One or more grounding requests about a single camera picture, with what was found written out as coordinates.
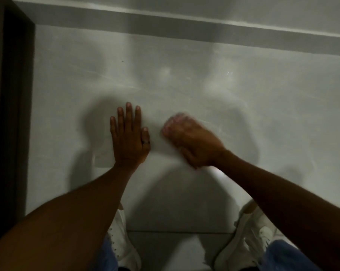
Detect person's right hand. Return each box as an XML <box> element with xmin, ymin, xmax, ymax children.
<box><xmin>161</xmin><ymin>112</ymin><xmax>227</xmax><ymax>169</ymax></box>

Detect person's left hand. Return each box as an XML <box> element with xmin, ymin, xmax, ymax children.
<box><xmin>110</xmin><ymin>102</ymin><xmax>151</xmax><ymax>167</ymax></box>

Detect person's right forearm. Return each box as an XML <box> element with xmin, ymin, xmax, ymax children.
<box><xmin>215</xmin><ymin>150</ymin><xmax>340</xmax><ymax>271</ymax></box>

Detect person's left forearm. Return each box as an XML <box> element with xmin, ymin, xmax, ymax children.
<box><xmin>0</xmin><ymin>163</ymin><xmax>137</xmax><ymax>271</ymax></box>

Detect grey skirting board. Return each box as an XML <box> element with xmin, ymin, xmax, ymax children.
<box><xmin>13</xmin><ymin>0</ymin><xmax>340</xmax><ymax>58</ymax></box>

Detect white left sneaker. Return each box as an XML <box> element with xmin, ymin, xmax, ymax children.
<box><xmin>106</xmin><ymin>203</ymin><xmax>142</xmax><ymax>271</ymax></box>

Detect white sneaker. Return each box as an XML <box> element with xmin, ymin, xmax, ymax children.
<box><xmin>214</xmin><ymin>199</ymin><xmax>281</xmax><ymax>271</ymax></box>
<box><xmin>106</xmin><ymin>203</ymin><xmax>142</xmax><ymax>271</ymax></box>

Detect white right sneaker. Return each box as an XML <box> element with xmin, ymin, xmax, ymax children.
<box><xmin>214</xmin><ymin>199</ymin><xmax>281</xmax><ymax>271</ymax></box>

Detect blue jeans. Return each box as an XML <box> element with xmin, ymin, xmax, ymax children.
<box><xmin>88</xmin><ymin>237</ymin><xmax>323</xmax><ymax>271</ymax></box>

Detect dark brown door frame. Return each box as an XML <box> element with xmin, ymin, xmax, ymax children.
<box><xmin>0</xmin><ymin>0</ymin><xmax>36</xmax><ymax>249</ymax></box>

